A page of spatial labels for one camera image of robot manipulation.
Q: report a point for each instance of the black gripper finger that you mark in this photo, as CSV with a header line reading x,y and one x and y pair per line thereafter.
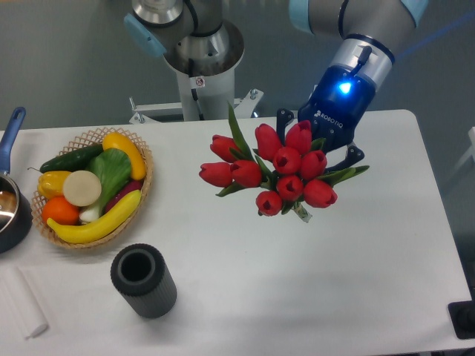
x,y
283,118
353,155

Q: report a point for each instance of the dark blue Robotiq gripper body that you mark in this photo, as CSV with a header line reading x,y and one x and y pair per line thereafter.
x,y
348,86

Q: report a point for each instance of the red tulip bouquet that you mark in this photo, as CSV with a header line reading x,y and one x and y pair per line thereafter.
x,y
291,176

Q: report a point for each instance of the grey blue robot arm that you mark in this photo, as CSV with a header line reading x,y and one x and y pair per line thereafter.
x,y
198,43

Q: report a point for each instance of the dark grey ribbed vase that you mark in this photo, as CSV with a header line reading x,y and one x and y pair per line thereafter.
x,y
140,274

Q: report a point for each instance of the white chair part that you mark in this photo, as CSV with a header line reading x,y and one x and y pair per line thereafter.
x,y
463,166

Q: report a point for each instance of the purple eggplant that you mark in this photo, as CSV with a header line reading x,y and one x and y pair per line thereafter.
x,y
129,187

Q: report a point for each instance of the yellow squash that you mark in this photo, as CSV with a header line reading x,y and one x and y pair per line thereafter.
x,y
123,143

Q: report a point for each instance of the green leafy cabbage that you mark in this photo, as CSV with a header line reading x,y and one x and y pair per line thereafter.
x,y
113,168

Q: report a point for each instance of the black device at table edge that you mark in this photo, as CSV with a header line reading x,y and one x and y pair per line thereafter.
x,y
462,318

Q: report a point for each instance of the yellow banana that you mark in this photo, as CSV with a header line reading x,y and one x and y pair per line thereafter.
x,y
96,222

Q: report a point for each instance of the green cucumber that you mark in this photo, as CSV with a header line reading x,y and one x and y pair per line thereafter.
x,y
71,161

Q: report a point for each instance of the beige round disc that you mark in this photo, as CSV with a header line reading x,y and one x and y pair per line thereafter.
x,y
82,188

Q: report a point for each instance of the yellow bell pepper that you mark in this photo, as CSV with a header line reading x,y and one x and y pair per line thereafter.
x,y
50,184

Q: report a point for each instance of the orange fruit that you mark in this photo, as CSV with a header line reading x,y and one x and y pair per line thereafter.
x,y
61,211

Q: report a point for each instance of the white rolled cloth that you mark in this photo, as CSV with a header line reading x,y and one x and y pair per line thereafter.
x,y
27,311

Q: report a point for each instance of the white metal base bracket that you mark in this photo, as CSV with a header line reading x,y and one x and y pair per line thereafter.
x,y
171,112

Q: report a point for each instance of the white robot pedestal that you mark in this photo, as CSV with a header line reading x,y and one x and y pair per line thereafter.
x,y
206,92

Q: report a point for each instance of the blue handled saucepan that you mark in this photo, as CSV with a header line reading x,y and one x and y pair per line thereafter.
x,y
16,218

